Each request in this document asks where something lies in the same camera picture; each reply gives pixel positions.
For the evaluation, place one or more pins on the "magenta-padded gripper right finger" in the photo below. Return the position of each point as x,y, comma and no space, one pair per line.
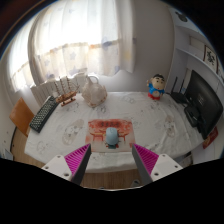
146,159

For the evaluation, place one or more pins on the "white wall shelf unit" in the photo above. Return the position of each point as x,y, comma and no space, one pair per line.
196,50

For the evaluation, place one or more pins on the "cartoon boy figure clock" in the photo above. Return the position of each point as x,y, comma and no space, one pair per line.
156,87

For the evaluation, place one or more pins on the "light blue computer mouse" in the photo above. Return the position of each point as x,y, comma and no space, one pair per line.
112,136

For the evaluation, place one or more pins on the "white ceramic jug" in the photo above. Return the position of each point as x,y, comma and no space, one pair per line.
94,93

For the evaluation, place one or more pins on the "black keyboard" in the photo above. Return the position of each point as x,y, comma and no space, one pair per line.
43,115

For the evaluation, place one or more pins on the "wooden model sailing ship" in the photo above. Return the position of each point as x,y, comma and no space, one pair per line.
66,96

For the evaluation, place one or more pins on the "red paper packet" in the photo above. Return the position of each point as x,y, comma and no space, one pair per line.
210,138

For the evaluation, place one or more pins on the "black computer monitor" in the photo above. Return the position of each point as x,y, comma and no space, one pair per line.
205,103

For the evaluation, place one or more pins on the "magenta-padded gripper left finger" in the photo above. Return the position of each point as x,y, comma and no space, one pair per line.
76,159

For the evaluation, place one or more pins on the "white star-print curtain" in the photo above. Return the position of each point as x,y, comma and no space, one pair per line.
83,36

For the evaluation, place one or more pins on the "black router with antennas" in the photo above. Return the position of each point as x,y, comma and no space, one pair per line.
179,96

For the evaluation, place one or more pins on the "orange wooden chair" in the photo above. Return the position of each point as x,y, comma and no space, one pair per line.
21,115

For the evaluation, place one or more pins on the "black desk device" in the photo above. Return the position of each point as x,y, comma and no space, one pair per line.
192,116

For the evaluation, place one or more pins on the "white printed tablecloth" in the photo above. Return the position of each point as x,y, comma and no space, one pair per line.
150,123

